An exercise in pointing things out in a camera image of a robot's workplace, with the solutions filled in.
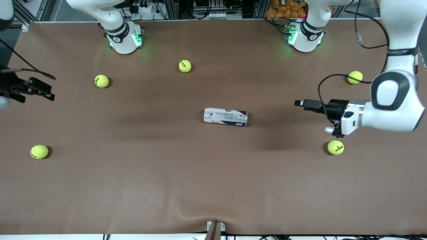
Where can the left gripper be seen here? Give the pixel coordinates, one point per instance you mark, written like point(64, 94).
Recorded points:
point(334, 108)

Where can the white blue tennis ball can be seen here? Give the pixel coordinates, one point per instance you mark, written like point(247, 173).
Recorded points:
point(225, 116)

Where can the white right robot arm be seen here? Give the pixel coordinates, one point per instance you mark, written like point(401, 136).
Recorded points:
point(123, 41)

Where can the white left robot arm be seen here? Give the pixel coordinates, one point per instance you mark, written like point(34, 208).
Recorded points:
point(400, 113)

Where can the yellow Wilson 3 tennis ball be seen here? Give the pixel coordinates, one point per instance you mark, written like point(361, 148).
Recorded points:
point(335, 147)

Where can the white terminal block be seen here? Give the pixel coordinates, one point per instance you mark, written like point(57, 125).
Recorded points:
point(225, 15)

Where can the brown table mat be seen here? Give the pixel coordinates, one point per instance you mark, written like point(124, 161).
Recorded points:
point(166, 160)

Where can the white power strip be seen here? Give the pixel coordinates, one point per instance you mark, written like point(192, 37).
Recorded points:
point(146, 8)

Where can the grey corner bracket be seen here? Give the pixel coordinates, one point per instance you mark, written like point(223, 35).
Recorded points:
point(25, 27)

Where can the aluminium frame post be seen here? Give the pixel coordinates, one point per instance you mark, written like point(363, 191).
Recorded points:
point(260, 8)
point(171, 8)

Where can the grey table edge bracket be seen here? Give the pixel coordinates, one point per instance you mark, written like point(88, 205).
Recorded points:
point(215, 231)

